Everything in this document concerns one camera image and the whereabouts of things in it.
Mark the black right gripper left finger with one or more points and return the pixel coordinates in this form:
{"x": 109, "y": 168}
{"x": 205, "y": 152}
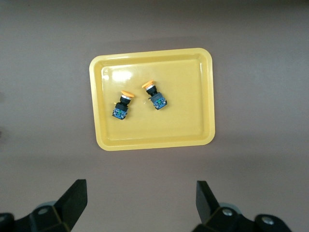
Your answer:
{"x": 70, "y": 205}

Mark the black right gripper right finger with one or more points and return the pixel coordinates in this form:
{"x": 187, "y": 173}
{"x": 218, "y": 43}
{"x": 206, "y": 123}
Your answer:
{"x": 210, "y": 212}

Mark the yellow push button switch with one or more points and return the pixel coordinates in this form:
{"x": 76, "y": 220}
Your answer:
{"x": 120, "y": 112}
{"x": 158, "y": 100}

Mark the yellow plastic tray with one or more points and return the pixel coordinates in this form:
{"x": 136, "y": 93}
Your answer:
{"x": 169, "y": 120}

